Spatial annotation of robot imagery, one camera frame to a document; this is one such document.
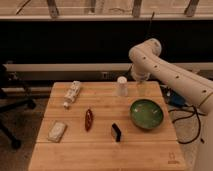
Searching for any black eraser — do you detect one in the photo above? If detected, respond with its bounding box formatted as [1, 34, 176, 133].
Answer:
[111, 123, 121, 142]

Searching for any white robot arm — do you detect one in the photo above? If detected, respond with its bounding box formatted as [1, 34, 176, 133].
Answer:
[129, 38, 213, 171]

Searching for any black office chair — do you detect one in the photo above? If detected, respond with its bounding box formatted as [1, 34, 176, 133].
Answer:
[0, 64, 38, 150]

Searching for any black cable on floor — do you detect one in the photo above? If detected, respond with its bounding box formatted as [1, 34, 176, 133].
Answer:
[168, 105, 202, 145]

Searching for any black hanging cable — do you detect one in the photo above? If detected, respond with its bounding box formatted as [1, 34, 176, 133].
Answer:
[123, 11, 156, 78]

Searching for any blue box on floor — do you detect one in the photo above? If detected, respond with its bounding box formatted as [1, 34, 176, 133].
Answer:
[169, 93, 185, 106]

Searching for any green bowl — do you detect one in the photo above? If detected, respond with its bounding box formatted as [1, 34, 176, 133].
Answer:
[130, 99, 164, 130]

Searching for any white crumpled tube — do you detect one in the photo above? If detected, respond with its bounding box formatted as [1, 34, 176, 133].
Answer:
[63, 81, 81, 109]

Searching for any white sponge block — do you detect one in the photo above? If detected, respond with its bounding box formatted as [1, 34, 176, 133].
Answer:
[47, 121, 67, 143]

